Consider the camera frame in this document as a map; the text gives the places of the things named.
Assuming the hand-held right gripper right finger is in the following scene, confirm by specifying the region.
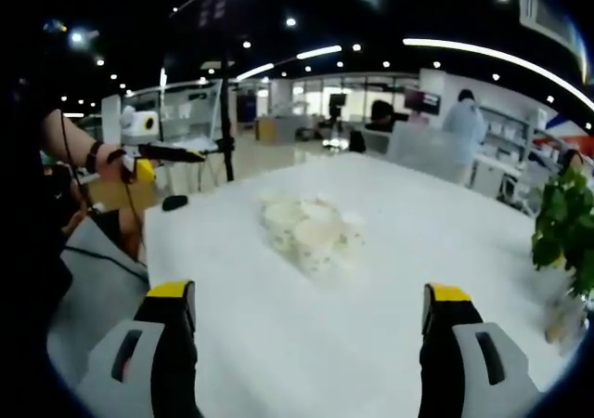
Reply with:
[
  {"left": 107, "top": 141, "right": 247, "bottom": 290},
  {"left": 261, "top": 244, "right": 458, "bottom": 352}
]
[{"left": 419, "top": 281, "right": 542, "bottom": 418}]

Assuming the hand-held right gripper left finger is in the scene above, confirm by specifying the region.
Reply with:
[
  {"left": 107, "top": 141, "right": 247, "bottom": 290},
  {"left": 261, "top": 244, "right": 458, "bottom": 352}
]
[{"left": 73, "top": 279, "right": 205, "bottom": 418}]

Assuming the white printed paper cup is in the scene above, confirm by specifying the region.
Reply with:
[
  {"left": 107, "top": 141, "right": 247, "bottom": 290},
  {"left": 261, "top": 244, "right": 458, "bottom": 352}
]
[
  {"left": 294, "top": 218, "right": 343, "bottom": 279},
  {"left": 299, "top": 196, "right": 339, "bottom": 224},
  {"left": 258, "top": 200, "right": 303, "bottom": 252},
  {"left": 337, "top": 210, "right": 368, "bottom": 255}
]

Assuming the person's left hand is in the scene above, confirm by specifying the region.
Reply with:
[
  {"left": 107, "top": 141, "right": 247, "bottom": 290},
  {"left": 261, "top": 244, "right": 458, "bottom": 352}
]
[{"left": 97, "top": 146, "right": 136, "bottom": 186}]

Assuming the black wristband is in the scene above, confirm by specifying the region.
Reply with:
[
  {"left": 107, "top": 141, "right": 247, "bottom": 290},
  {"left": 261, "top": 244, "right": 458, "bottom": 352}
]
[{"left": 84, "top": 140, "right": 106, "bottom": 174}]

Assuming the black stand pole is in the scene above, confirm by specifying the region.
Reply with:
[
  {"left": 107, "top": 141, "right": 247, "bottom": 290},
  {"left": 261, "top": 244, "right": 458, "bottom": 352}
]
[{"left": 218, "top": 53, "right": 237, "bottom": 183}]

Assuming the white table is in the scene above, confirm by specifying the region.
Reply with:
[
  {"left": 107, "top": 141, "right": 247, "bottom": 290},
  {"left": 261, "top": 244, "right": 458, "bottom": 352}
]
[{"left": 143, "top": 151, "right": 587, "bottom": 418}]

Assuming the cardboard box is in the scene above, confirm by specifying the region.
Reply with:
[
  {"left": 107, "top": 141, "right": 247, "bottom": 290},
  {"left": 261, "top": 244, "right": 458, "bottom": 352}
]
[{"left": 253, "top": 114, "right": 299, "bottom": 143}]

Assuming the pale plant pot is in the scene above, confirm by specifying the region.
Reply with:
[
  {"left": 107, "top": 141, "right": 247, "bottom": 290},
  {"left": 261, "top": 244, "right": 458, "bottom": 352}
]
[{"left": 543, "top": 291, "right": 588, "bottom": 357}]

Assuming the person's dark clothing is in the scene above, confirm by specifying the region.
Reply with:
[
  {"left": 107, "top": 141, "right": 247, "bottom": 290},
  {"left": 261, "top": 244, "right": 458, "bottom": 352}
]
[{"left": 0, "top": 78, "right": 75, "bottom": 391}]

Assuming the group of round ceiling lights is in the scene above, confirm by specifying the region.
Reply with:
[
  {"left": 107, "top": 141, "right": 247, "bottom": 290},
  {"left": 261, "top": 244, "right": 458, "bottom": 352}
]
[{"left": 59, "top": 0, "right": 594, "bottom": 131}]

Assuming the green leafy plant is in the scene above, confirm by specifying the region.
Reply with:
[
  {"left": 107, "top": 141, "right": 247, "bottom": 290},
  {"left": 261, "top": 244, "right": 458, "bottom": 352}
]
[{"left": 530, "top": 165, "right": 594, "bottom": 298}]

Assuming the translucent plastic box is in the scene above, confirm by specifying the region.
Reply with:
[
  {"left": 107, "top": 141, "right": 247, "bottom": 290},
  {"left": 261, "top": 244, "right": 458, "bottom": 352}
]
[{"left": 388, "top": 123, "right": 475, "bottom": 178}]

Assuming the white storage shelf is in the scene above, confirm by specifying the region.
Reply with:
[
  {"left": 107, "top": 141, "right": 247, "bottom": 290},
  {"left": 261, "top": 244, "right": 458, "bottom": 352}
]
[{"left": 480, "top": 105, "right": 551, "bottom": 160}]

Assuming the dark monitor screen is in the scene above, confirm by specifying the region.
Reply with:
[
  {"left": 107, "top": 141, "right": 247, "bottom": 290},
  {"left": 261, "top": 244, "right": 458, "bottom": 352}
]
[{"left": 402, "top": 87, "right": 442, "bottom": 115}]

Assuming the long curved ceiling light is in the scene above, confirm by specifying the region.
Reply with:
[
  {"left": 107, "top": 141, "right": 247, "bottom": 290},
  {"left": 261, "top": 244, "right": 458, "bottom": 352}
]
[{"left": 401, "top": 37, "right": 594, "bottom": 113}]

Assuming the ceiling air conditioner unit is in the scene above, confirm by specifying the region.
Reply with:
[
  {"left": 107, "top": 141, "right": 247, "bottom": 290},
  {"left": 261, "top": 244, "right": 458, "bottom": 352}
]
[{"left": 518, "top": 0, "right": 587, "bottom": 59}]

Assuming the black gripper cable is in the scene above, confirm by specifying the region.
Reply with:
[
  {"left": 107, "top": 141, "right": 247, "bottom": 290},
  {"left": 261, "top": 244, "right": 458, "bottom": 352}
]
[{"left": 123, "top": 179, "right": 146, "bottom": 252}]

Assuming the thin black cable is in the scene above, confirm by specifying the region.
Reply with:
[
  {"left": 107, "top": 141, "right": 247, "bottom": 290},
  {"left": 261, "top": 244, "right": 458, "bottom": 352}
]
[{"left": 58, "top": 110, "right": 101, "bottom": 219}]

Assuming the camera on tripod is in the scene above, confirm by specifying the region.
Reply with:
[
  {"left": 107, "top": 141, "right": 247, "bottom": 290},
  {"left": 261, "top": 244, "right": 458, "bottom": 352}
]
[{"left": 324, "top": 93, "right": 348, "bottom": 129}]

